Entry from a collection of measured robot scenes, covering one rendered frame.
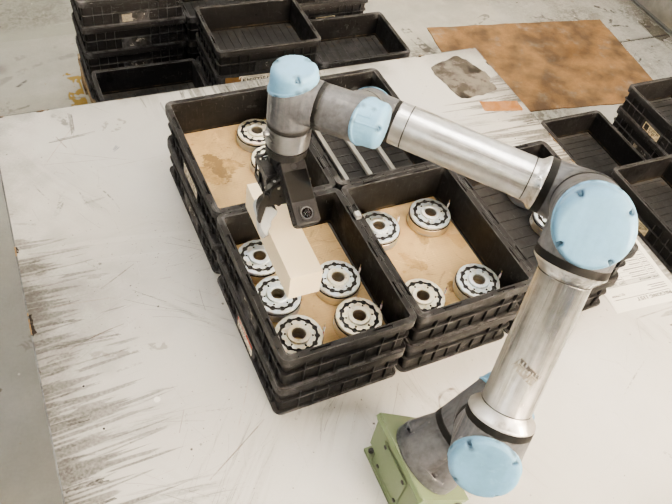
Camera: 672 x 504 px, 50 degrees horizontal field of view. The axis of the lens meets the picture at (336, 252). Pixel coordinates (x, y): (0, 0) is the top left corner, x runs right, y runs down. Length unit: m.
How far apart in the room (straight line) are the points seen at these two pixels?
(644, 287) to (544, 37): 2.46
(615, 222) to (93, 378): 1.09
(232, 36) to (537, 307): 2.04
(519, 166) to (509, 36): 3.04
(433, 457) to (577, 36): 3.37
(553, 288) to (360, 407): 0.64
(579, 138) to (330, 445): 2.02
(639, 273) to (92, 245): 1.43
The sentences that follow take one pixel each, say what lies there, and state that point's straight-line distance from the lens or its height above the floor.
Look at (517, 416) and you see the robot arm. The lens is 1.19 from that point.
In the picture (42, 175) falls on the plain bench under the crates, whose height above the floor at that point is 0.70.
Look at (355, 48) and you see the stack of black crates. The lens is 3.13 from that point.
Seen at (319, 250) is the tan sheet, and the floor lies 0.83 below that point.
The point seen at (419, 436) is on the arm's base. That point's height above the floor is 0.89.
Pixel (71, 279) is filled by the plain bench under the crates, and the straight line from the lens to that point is 1.80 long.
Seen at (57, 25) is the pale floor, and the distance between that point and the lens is 3.89.
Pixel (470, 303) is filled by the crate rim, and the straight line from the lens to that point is 1.53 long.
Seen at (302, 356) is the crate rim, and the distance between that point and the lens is 1.38.
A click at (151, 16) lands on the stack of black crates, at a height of 0.50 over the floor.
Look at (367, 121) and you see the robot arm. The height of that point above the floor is 1.42.
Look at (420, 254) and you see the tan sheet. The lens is 1.71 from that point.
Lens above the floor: 2.09
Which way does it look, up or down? 49 degrees down
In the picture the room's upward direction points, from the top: 11 degrees clockwise
